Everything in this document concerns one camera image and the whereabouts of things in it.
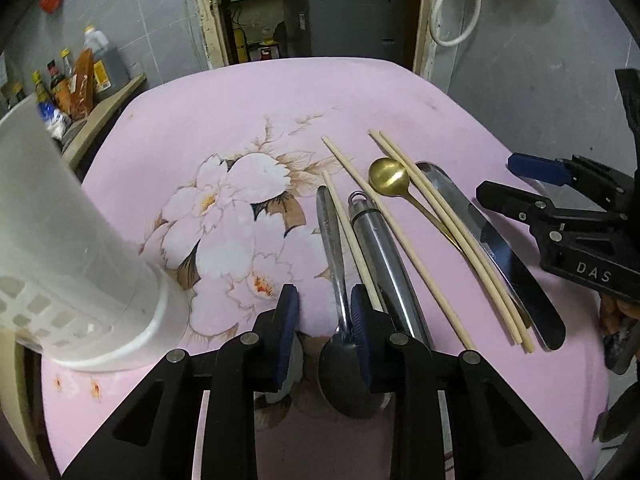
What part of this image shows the stainless steel knife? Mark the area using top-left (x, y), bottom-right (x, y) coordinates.
top-left (416, 161), bottom-right (567, 352)

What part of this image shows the wooden chopstick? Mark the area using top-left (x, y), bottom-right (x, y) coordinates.
top-left (321, 136), bottom-right (476, 351)
top-left (379, 131), bottom-right (536, 353)
top-left (321, 170), bottom-right (388, 313)
top-left (369, 130), bottom-right (518, 346)

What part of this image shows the white plastic utensil basket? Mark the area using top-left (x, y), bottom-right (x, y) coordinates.
top-left (0, 92), bottom-right (188, 372)

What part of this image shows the gold spoon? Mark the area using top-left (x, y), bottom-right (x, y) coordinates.
top-left (369, 157), bottom-right (463, 253)

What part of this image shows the pink floral tablecloth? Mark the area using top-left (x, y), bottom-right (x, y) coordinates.
top-left (40, 57), bottom-right (611, 480)

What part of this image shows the blue and white packet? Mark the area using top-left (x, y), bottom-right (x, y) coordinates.
top-left (37, 101), bottom-right (71, 138)

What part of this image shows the beige kitchen counter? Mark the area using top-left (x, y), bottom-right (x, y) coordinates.
top-left (62, 74), bottom-right (148, 168)

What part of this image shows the steel tube-handled utensil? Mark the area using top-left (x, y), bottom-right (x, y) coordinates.
top-left (347, 190), bottom-right (436, 348)

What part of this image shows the wooden door frame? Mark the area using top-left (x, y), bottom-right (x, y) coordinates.
top-left (189, 0), bottom-right (232, 68)

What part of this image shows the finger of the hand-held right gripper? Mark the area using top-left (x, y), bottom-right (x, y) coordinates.
top-left (507, 152), bottom-right (636, 206)
top-left (476, 181), bottom-right (626, 248)

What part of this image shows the steel spoon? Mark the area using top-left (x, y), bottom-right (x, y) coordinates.
top-left (316, 185), bottom-right (393, 418)

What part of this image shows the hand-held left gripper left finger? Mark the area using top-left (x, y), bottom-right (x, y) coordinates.
top-left (62, 284), bottom-right (301, 480)

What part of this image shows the red-capped sauce bottle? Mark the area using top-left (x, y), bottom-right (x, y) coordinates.
top-left (46, 60), bottom-right (68, 98)

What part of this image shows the grey cabinet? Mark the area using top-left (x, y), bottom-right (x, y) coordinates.
top-left (282, 0), bottom-right (407, 63)

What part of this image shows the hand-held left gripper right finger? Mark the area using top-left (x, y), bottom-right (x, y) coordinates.
top-left (350, 284), bottom-right (583, 480)

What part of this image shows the person's right hand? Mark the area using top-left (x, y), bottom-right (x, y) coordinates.
top-left (600, 292), bottom-right (640, 333)

